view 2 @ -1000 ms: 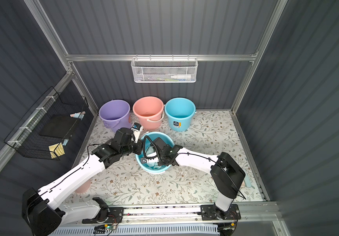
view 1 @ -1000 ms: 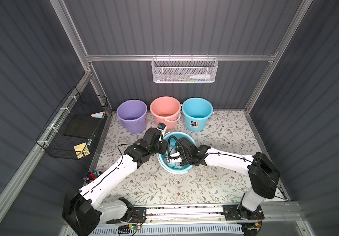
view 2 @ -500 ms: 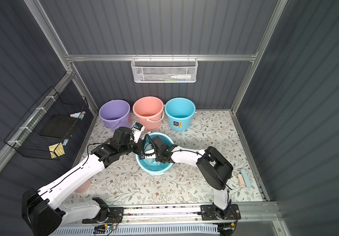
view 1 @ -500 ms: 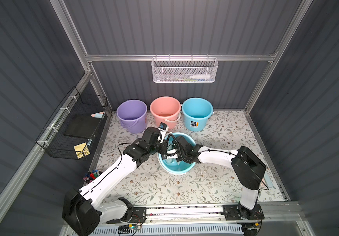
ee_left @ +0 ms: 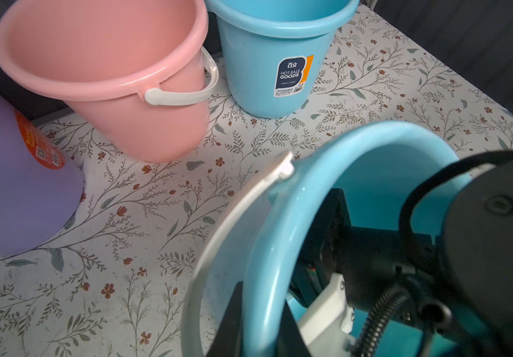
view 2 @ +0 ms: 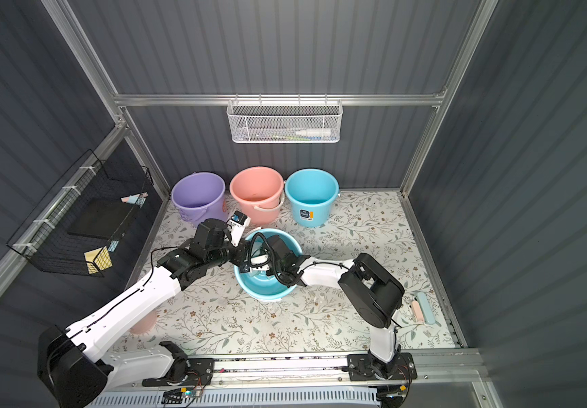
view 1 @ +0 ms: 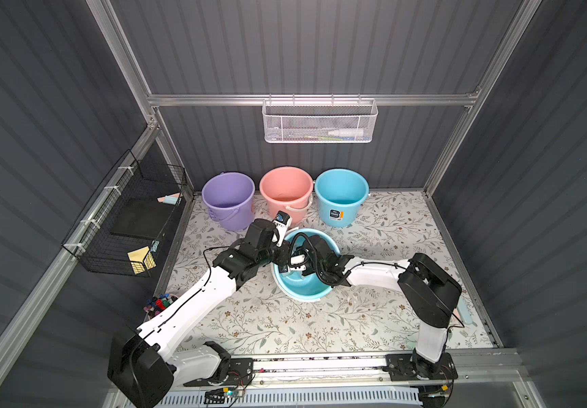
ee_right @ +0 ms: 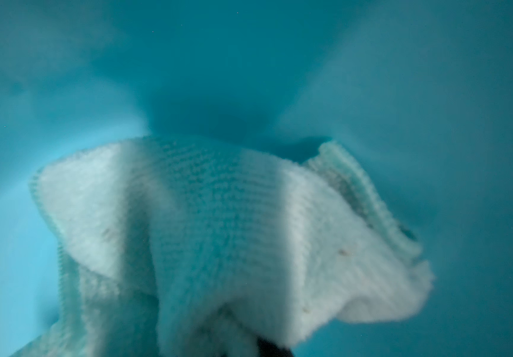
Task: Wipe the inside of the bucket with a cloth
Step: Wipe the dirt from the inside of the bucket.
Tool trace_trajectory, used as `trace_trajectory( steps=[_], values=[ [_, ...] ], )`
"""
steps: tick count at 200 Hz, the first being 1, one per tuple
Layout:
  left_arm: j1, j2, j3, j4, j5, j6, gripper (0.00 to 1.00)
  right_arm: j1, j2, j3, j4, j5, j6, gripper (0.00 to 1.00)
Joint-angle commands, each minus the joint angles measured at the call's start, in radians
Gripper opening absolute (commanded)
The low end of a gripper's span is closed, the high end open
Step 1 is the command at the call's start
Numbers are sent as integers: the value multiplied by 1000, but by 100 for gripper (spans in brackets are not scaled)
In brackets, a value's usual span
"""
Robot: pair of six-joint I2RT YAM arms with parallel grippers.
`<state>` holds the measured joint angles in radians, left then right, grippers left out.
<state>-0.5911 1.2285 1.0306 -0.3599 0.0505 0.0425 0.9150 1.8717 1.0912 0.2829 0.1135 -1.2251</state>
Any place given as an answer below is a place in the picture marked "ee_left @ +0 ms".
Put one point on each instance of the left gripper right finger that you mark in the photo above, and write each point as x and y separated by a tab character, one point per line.
289	340

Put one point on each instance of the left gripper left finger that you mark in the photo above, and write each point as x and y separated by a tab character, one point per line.
228	339

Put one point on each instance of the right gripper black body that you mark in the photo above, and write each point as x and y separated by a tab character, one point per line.
369	259

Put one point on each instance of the blue bucket white handle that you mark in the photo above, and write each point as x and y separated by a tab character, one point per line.
257	240

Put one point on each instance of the blue bucket with label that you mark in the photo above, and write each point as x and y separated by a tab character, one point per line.
273	50

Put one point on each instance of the purple plastic bucket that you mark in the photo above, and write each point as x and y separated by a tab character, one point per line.
40	188

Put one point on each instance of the pink plastic bucket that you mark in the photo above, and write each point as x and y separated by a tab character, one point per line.
137	71

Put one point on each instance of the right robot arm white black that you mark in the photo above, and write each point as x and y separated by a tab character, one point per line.
457	284

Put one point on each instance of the floral patterned table mat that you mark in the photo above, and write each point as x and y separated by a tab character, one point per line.
112	281

